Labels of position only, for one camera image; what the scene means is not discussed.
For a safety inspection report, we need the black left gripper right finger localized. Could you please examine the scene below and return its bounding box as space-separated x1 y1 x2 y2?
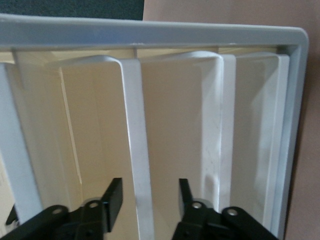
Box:
172 178 279 240

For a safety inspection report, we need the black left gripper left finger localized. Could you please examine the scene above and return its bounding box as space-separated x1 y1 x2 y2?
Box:
0 177 124 240

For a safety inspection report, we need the white plastic drawer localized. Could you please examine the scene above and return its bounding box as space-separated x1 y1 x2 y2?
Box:
37 54 153 240

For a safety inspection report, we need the white drawer cabinet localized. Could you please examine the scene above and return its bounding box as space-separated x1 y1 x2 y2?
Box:
0 13 309 240

